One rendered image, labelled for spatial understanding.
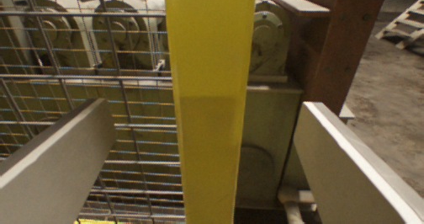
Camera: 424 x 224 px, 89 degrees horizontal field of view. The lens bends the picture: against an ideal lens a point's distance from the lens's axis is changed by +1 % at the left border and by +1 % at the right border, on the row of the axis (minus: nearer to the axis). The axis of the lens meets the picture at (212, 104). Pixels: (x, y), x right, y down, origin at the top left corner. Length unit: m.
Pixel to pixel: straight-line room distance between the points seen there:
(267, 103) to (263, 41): 0.32
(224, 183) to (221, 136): 0.05
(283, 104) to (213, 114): 1.04
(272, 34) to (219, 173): 0.90
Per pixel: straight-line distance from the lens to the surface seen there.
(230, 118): 0.15
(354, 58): 1.06
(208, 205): 0.23
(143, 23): 1.13
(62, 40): 1.31
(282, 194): 1.48
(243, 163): 1.37
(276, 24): 1.05
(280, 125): 1.26
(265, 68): 1.14
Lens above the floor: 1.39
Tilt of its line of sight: 32 degrees down
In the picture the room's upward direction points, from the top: 1 degrees clockwise
